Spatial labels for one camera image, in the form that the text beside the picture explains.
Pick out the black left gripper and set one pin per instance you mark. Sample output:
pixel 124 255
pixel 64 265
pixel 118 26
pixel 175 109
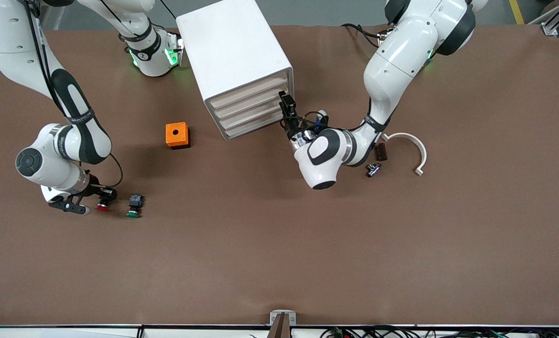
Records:
pixel 292 126

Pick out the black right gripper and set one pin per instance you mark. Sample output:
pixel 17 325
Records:
pixel 94 190

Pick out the red push button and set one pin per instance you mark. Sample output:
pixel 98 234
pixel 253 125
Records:
pixel 103 206

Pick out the white plastic drawer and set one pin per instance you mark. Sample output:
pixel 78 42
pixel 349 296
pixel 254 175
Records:
pixel 256 112
pixel 258 123
pixel 249 90
pixel 251 101

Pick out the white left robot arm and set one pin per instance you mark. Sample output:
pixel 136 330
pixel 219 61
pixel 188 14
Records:
pixel 401 51

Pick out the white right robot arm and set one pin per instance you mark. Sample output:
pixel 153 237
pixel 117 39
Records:
pixel 7 42

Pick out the green push button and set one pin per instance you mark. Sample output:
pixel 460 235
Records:
pixel 135 203

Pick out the white drawer cabinet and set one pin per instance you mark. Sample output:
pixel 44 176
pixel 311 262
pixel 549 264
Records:
pixel 232 42

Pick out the brown terminal block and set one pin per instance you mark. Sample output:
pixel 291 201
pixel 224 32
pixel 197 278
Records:
pixel 381 152

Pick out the small silver purple connector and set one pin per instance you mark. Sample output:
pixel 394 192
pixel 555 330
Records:
pixel 373 170

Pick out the brown table cover mat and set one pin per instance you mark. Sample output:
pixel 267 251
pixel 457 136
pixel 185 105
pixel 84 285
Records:
pixel 279 244

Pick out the orange button enclosure box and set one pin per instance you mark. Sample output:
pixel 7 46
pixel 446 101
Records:
pixel 176 134

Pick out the white curved plastic bracket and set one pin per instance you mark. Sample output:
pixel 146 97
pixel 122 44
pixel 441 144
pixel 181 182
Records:
pixel 423 157

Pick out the grey metal clamp bracket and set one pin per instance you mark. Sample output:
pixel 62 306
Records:
pixel 283 315

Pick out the brown post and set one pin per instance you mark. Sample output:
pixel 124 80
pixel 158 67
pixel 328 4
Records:
pixel 280 328

